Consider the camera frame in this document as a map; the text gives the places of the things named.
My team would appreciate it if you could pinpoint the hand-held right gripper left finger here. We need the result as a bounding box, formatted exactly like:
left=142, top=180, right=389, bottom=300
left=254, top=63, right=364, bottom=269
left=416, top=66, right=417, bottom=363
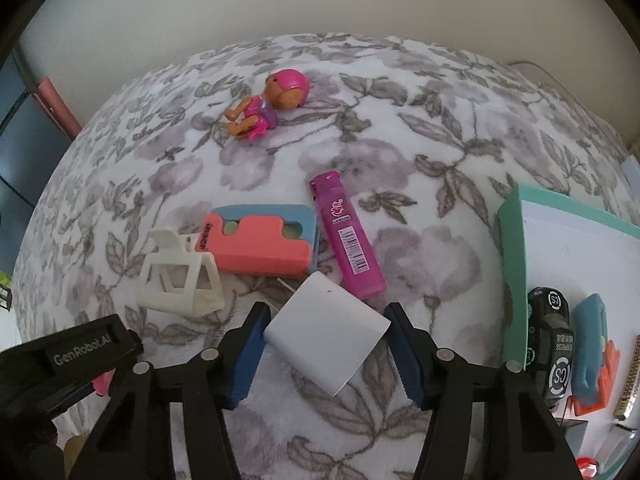
left=85, top=301, right=273, bottom=480

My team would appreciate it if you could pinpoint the orange and blue foam block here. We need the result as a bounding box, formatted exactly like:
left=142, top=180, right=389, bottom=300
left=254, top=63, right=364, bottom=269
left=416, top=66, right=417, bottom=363
left=201, top=204, right=319, bottom=277

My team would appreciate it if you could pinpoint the dark furniture panel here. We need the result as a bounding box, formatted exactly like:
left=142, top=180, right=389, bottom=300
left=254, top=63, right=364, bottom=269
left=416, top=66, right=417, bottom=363
left=0, top=55, right=66, bottom=211

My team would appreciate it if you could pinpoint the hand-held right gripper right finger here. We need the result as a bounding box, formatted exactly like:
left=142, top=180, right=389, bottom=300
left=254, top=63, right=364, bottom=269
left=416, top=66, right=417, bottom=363
left=382, top=301, right=583, bottom=480

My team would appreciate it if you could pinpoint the pink roll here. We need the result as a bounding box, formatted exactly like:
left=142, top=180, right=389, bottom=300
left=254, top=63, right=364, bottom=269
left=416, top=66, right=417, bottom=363
left=35, top=76, right=83, bottom=133

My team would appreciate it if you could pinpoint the white charger adapter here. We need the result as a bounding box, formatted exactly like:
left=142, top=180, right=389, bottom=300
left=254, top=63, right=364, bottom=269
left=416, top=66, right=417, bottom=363
left=263, top=271, right=392, bottom=397

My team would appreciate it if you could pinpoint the pink lighter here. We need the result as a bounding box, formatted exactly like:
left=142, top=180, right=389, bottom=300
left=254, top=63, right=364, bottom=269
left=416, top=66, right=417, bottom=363
left=307, top=171, right=388, bottom=300

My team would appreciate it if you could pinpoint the blue block with orange piece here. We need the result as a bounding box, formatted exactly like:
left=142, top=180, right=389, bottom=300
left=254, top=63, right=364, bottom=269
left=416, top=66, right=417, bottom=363
left=570, top=292, right=612, bottom=406

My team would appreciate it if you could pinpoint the orange toy boat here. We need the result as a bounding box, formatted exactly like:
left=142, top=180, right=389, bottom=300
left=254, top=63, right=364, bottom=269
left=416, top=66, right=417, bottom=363
left=572, top=340, right=623, bottom=417

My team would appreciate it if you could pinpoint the red bottle with clear cap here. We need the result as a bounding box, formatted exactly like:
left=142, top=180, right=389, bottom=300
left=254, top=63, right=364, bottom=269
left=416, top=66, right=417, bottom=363
left=575, top=430, right=636, bottom=480

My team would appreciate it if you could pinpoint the black charger adapter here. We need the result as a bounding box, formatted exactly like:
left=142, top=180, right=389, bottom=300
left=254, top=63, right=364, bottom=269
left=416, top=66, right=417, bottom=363
left=552, top=400, right=591, bottom=431

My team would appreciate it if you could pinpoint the gold and black patterned lighter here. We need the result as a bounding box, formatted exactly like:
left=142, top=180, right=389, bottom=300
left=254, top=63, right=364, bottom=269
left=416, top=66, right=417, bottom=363
left=612, top=334, right=640, bottom=422

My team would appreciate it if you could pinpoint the black toy car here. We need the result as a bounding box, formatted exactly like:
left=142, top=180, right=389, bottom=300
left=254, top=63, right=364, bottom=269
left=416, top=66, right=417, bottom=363
left=525, top=286, right=576, bottom=408

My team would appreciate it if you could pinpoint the white plastic frame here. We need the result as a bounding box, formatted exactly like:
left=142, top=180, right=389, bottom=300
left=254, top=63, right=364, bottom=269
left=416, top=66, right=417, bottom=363
left=137, top=228, right=225, bottom=317

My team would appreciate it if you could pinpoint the floral blanket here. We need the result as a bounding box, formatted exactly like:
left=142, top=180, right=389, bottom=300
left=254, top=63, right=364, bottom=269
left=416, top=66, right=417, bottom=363
left=10, top=32, right=640, bottom=480

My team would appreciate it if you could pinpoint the white tray with teal rim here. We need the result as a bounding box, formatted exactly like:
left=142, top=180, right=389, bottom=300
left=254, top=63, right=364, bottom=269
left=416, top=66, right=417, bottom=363
left=496, top=183, right=640, bottom=480

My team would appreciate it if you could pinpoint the pink helmet doll toy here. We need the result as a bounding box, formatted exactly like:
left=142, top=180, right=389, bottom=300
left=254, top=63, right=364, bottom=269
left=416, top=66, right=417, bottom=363
left=223, top=69, right=308, bottom=143

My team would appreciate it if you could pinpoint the white cable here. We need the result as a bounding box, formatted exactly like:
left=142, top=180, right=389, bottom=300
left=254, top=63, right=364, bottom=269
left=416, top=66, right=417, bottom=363
left=506, top=59, right=573, bottom=98

